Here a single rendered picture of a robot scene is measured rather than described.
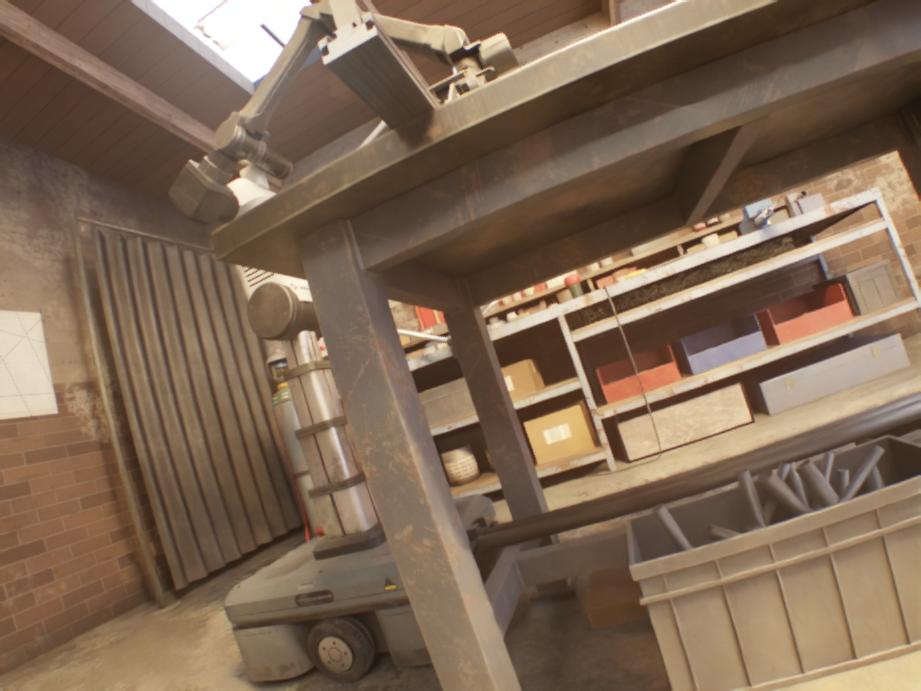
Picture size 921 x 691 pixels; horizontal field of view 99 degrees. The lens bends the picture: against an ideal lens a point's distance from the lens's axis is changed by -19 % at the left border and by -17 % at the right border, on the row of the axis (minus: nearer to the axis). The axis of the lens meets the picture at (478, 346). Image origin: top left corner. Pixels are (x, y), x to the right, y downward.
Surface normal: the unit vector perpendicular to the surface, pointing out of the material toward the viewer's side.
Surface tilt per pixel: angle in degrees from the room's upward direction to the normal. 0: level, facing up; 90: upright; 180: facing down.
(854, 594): 90
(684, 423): 90
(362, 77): 180
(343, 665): 90
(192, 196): 90
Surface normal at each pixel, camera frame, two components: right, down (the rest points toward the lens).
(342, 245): -0.27, -0.01
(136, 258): 0.40, -0.22
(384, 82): 0.32, 0.94
